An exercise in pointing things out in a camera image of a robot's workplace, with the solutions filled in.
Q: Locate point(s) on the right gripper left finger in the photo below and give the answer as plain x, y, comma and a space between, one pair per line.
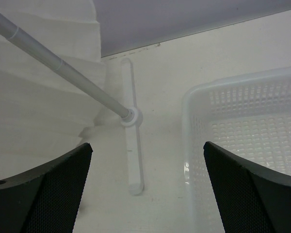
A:
46, 198

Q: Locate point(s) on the clear plastic basket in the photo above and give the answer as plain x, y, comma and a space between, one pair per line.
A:
248, 115

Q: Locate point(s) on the white skirt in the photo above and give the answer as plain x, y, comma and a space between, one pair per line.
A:
41, 114

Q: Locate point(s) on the white and silver clothes rack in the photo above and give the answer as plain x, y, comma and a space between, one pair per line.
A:
131, 118

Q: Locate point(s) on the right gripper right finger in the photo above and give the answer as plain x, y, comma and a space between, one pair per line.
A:
251, 198

